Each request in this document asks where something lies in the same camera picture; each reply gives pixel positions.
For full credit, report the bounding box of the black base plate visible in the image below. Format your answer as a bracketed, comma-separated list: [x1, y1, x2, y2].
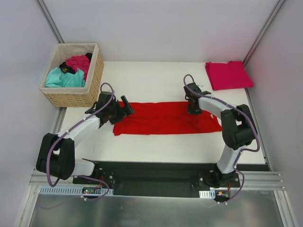
[71, 160, 244, 198]

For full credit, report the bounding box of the red t shirt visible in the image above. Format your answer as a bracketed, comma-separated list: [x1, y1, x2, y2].
[113, 102, 222, 136]

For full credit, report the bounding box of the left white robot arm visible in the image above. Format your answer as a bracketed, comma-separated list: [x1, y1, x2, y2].
[36, 92, 135, 184]

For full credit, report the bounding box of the magenta t shirt in basket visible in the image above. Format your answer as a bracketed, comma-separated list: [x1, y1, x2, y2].
[66, 52, 92, 78]

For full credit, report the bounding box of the black t shirt in basket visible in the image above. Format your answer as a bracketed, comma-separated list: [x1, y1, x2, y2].
[59, 61, 78, 74]

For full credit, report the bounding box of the grey cable duct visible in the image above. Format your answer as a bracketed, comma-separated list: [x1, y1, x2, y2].
[199, 190, 215, 199]
[40, 186, 114, 196]

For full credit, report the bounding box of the folded magenta t shirt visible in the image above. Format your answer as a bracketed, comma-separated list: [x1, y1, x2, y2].
[205, 61, 254, 91]

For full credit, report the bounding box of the right grey cable duct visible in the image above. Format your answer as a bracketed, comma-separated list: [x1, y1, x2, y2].
[199, 190, 215, 199]

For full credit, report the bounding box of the teal t shirt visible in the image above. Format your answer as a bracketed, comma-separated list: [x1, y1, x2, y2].
[45, 67, 85, 88]

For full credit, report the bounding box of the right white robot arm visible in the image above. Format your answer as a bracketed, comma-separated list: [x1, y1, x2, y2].
[184, 82, 258, 188]

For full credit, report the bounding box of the woven wicker basket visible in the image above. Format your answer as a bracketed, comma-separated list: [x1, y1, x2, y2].
[40, 43, 104, 107]

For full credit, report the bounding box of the left grey cable duct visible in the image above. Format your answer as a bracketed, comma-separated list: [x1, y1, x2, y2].
[40, 186, 114, 196]

